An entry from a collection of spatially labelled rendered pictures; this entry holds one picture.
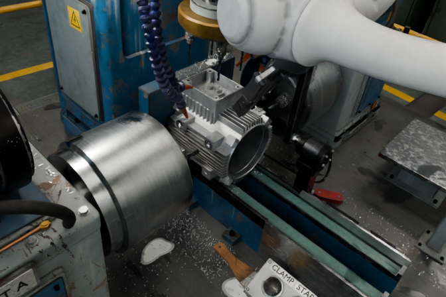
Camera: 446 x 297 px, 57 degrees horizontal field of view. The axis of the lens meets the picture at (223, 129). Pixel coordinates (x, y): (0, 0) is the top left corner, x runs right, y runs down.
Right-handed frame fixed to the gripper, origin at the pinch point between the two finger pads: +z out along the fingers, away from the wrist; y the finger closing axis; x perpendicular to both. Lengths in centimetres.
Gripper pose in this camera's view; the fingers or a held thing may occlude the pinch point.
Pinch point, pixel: (245, 103)
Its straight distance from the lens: 86.7
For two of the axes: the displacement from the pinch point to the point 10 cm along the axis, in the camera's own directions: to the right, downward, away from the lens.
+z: -4.4, 4.4, 7.8
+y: -6.9, 3.8, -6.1
